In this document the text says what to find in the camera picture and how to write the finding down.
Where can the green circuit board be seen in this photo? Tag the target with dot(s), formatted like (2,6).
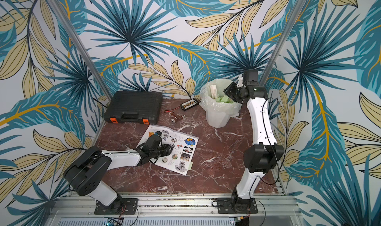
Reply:
(114,222)

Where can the white bin with bag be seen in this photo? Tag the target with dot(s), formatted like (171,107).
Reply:
(217,114)

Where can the yellow art textbook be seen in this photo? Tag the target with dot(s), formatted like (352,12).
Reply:
(182,154)

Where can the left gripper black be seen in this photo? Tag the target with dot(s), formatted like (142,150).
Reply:
(165,148)

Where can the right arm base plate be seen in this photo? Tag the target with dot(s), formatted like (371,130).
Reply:
(235,206)

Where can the black box of brass parts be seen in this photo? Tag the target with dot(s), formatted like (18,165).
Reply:
(189,104)

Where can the right aluminium frame post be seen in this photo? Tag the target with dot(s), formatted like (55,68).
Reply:
(281,41)

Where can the aluminium front rail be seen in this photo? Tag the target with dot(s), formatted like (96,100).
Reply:
(179,210)

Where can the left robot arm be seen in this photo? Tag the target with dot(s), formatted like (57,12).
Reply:
(86,173)

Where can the aluminium frame post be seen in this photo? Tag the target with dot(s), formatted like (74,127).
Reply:
(281,41)
(72,34)

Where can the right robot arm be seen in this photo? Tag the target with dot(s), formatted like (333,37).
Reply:
(265,152)

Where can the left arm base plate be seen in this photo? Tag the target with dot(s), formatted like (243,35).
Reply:
(122,206)

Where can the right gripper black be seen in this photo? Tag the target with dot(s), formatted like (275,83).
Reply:
(231,91)

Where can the left aluminium frame post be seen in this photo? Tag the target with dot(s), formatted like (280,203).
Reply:
(72,34)

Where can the black plastic tool case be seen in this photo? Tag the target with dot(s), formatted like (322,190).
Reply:
(134,106)

